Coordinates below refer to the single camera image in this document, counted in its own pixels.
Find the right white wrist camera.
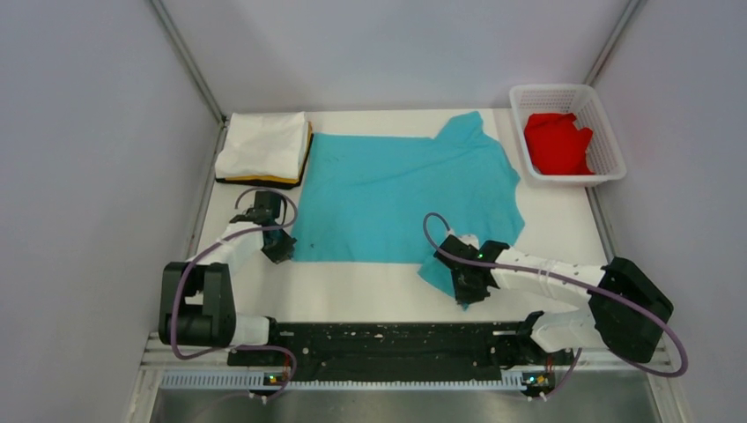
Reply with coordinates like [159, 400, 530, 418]
[458, 234, 480, 250]

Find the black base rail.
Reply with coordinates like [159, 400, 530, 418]
[227, 322, 573, 382]

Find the folded white t shirt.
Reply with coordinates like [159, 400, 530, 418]
[215, 112, 311, 182]

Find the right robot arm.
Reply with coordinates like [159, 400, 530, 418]
[433, 234, 674, 364]

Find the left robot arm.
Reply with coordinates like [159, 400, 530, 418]
[158, 188, 298, 365]

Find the teal t shirt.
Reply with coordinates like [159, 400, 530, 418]
[292, 112, 524, 298]

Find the red t shirt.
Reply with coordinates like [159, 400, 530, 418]
[523, 113, 594, 175]

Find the white slotted cable duct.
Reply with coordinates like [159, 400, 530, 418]
[159, 370, 553, 393]

